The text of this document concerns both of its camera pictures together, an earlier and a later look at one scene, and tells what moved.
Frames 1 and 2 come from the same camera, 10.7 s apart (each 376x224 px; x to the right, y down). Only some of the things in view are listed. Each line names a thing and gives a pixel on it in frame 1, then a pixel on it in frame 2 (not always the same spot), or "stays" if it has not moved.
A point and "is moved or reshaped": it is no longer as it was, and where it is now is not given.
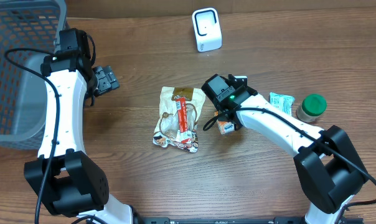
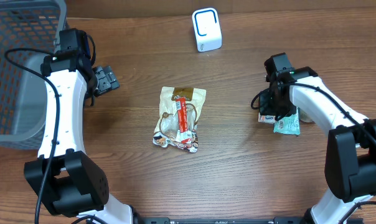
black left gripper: (106, 81) stays
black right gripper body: (225, 116) -> (267, 106)
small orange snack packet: (225, 127) is moved or reshaped
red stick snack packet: (181, 105) stays
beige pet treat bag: (180, 109) stays
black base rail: (165, 220) stays
